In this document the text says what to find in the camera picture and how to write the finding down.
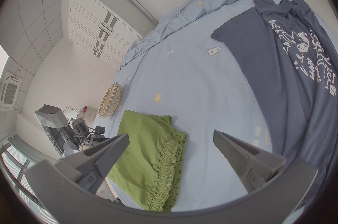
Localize green shorts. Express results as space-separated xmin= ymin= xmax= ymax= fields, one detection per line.
xmin=106 ymin=110 xmax=188 ymax=212

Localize dark blue printed T-shirt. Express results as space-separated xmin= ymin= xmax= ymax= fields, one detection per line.
xmin=210 ymin=0 xmax=338 ymax=205

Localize white ceiling air conditioner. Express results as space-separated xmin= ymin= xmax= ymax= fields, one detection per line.
xmin=0 ymin=70 xmax=26 ymax=110

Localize round woven basket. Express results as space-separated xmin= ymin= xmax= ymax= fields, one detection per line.
xmin=98 ymin=81 xmax=122 ymax=119

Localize window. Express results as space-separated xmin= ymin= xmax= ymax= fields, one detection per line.
xmin=0 ymin=137 xmax=61 ymax=221

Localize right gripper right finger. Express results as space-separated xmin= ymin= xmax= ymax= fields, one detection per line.
xmin=213 ymin=130 xmax=287 ymax=193

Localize white chest of drawers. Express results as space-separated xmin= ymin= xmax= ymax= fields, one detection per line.
xmin=79 ymin=105 xmax=98 ymax=124

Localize pale blue quilt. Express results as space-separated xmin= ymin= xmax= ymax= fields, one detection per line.
xmin=120 ymin=0 xmax=255 ymax=70

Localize white wardrobe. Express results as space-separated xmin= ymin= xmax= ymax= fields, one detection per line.
xmin=68 ymin=0 xmax=159 ymax=70

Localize bed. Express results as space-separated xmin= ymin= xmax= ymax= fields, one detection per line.
xmin=94 ymin=0 xmax=338 ymax=221

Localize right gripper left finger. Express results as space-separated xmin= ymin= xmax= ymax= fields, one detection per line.
xmin=54 ymin=133 xmax=130 ymax=195

